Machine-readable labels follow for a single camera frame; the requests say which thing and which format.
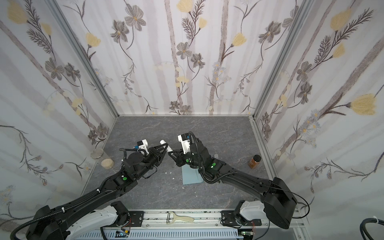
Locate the white glue stick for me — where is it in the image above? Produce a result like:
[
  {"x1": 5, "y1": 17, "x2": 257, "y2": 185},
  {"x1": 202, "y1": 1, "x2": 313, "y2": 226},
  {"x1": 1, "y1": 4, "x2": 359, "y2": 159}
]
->
[{"x1": 160, "y1": 140, "x2": 173, "y2": 153}]

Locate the light green envelope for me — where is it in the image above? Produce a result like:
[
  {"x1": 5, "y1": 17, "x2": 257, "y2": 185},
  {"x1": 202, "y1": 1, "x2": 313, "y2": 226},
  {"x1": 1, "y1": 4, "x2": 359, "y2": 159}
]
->
[{"x1": 182, "y1": 165, "x2": 204, "y2": 185}]

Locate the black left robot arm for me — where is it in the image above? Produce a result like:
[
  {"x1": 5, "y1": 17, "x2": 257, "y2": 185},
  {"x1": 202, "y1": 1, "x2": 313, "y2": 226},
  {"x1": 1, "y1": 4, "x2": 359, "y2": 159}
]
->
[{"x1": 26, "y1": 143, "x2": 168, "y2": 240}]

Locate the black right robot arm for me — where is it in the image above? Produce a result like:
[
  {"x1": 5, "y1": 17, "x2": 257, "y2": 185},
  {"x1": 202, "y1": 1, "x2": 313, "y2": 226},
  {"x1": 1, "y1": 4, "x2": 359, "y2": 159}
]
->
[{"x1": 168, "y1": 147, "x2": 298, "y2": 229}]

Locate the amber bottle black cap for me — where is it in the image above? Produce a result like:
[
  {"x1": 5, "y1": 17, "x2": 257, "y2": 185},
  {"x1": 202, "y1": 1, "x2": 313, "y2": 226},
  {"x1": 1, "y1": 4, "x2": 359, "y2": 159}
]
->
[{"x1": 248, "y1": 155, "x2": 262, "y2": 169}]

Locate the cream plastic peeler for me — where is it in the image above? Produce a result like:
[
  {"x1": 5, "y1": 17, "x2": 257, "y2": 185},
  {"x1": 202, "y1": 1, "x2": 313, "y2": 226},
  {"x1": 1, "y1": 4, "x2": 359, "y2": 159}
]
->
[{"x1": 166, "y1": 212, "x2": 195, "y2": 225}]

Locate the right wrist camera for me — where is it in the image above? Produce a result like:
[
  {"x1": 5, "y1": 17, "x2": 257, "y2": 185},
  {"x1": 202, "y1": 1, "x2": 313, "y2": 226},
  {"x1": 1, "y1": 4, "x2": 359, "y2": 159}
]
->
[{"x1": 178, "y1": 133, "x2": 191, "y2": 154}]

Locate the black corrugated cable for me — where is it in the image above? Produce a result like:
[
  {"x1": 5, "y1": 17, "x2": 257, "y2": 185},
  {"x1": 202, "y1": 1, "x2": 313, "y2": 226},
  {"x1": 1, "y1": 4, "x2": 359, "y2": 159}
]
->
[{"x1": 9, "y1": 146, "x2": 142, "y2": 240}]

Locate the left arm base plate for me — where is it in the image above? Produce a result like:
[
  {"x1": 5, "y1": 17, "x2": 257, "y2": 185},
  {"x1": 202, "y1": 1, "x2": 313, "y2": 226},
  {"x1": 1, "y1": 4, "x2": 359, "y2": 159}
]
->
[{"x1": 116, "y1": 211, "x2": 145, "y2": 228}]

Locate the aluminium mounting rail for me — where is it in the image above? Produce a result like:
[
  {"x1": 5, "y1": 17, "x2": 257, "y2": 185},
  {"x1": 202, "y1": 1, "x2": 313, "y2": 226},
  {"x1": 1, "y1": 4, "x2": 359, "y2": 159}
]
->
[{"x1": 55, "y1": 208, "x2": 305, "y2": 230}]

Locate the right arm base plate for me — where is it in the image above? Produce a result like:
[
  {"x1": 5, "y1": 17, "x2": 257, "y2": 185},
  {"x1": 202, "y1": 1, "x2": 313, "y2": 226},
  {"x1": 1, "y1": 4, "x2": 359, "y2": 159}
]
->
[{"x1": 221, "y1": 210, "x2": 262, "y2": 228}]

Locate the white slotted cable duct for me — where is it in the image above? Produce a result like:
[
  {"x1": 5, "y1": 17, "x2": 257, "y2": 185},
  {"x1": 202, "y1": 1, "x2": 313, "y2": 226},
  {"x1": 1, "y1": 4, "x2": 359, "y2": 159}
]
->
[{"x1": 78, "y1": 229, "x2": 244, "y2": 240}]

